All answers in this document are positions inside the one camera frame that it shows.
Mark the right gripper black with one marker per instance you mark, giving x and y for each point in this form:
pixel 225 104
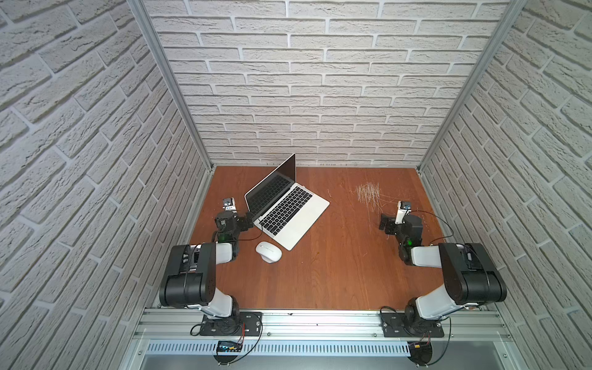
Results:
pixel 391 224

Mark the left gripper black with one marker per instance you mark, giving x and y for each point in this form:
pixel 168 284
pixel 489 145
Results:
pixel 230 220

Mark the silver laptop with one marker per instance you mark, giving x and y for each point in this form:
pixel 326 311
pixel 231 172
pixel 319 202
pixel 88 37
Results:
pixel 282 208

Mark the white wireless mouse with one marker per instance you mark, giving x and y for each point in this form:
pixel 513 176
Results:
pixel 269 252

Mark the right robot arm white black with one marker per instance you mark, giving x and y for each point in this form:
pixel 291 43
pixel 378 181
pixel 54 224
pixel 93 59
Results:
pixel 470 278

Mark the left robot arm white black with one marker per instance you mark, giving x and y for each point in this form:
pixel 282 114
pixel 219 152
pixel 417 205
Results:
pixel 189 279

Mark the right round black connector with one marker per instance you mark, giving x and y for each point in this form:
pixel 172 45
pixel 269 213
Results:
pixel 420 353

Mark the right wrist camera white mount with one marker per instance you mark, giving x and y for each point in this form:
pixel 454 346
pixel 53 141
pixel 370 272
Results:
pixel 403 208

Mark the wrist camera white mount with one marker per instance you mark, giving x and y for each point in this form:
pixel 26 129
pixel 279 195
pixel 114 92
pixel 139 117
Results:
pixel 229 204
pixel 403 208

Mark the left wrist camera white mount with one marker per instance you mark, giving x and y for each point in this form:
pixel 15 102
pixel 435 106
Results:
pixel 229 204

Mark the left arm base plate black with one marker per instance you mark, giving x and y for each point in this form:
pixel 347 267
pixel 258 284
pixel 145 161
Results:
pixel 247 323

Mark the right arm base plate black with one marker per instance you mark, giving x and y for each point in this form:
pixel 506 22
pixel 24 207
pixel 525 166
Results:
pixel 411 326

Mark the left electronics board with wires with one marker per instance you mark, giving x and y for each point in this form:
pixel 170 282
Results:
pixel 227 351

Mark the aluminium front rail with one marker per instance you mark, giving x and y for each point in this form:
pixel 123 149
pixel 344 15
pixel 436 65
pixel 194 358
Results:
pixel 462 326

